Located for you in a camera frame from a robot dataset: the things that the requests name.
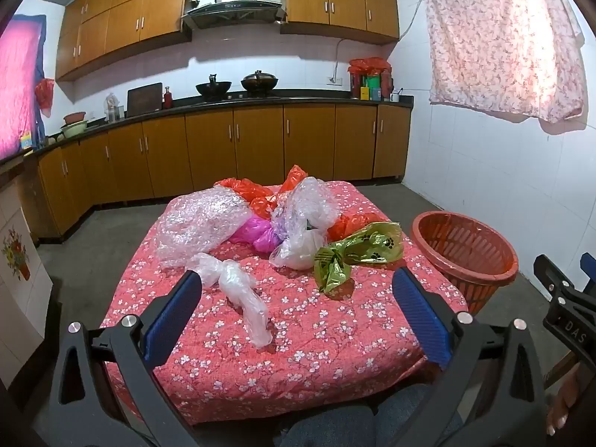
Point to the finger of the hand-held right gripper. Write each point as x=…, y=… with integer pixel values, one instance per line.
x=589, y=270
x=554, y=279

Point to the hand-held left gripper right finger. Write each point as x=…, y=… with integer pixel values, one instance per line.
x=421, y=316

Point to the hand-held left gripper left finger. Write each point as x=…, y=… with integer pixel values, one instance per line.
x=172, y=316

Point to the twisted clear plastic bag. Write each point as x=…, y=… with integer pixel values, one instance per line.
x=242, y=288

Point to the red plastic basket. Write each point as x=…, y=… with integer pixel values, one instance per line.
x=465, y=251

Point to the olive paw print bag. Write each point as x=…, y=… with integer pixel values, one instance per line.
x=368, y=242

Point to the large bubble wrap sheet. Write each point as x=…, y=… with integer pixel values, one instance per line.
x=200, y=223

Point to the magenta plastic bag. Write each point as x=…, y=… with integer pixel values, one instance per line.
x=254, y=233

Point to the purple translucent plastic bag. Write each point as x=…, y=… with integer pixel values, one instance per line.
x=279, y=226

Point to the person's right hand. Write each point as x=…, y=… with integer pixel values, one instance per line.
x=563, y=405

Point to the wooden bar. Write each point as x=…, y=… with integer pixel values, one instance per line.
x=561, y=368

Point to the person's blue jeans legs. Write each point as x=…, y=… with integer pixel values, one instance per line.
x=396, y=409

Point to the red floral blanket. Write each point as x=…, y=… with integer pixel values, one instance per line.
x=302, y=335

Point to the flower printed white panel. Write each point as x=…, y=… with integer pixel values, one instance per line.
x=18, y=251

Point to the wooden lower kitchen cabinets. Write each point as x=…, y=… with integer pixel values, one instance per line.
x=209, y=149

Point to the wooden kitchen cabinets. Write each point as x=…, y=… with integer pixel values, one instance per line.
x=209, y=149
x=121, y=23

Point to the green basin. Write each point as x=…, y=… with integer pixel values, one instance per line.
x=73, y=129

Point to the clear jar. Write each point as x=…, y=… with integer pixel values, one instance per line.
x=113, y=108

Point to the red bottle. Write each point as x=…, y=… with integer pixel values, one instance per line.
x=168, y=99

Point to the dark cutting board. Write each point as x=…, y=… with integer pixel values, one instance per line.
x=144, y=100

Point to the red basin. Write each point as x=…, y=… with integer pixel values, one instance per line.
x=74, y=117

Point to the yellow sponge pack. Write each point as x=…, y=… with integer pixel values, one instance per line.
x=28, y=142

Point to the teal box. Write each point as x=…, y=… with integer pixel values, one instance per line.
x=376, y=94

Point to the yellow box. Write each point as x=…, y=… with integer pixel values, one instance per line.
x=365, y=94

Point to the pink floral curtain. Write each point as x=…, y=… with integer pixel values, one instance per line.
x=503, y=46

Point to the black kitchen countertop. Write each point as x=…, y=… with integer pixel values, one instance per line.
x=307, y=99

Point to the black lidded wok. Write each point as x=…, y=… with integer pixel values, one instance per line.
x=259, y=83

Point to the hanging red plastic bag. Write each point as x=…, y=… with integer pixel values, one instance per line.
x=45, y=95

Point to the red bag covered jars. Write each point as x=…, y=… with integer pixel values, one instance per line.
x=368, y=65

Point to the bright pink window curtain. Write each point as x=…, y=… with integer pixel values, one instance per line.
x=18, y=84

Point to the wooden upper kitchen cabinets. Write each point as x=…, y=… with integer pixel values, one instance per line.
x=121, y=23

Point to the steel range hood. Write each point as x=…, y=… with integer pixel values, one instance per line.
x=233, y=9

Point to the wall socket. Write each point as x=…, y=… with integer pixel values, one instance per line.
x=334, y=80

